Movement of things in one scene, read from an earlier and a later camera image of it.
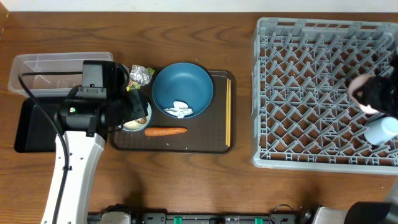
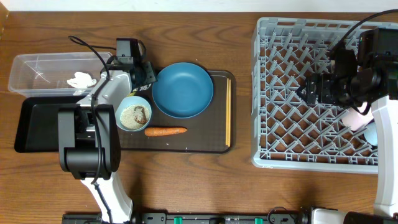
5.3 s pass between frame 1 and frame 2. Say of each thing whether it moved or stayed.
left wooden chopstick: stayed
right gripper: moved
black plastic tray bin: stayed
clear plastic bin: stayed
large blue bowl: stayed
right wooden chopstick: stayed
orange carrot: stayed
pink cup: moved
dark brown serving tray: stayed
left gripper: moved
